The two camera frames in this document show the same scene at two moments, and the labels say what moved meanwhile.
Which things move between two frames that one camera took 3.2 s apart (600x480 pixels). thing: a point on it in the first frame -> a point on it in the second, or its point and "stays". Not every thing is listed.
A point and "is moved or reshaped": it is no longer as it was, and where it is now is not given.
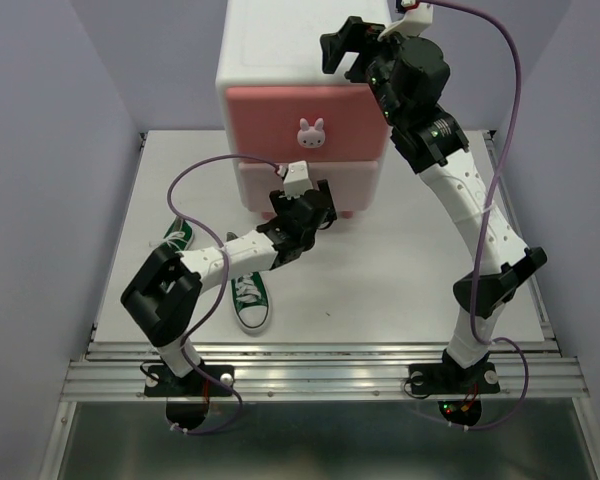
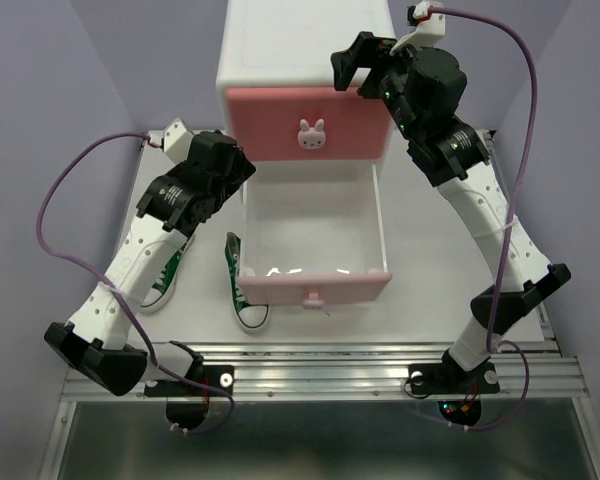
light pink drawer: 352,185 is moved or reshaped
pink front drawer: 265,120 stays
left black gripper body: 281,206 -> 241,171
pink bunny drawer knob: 311,137 stays
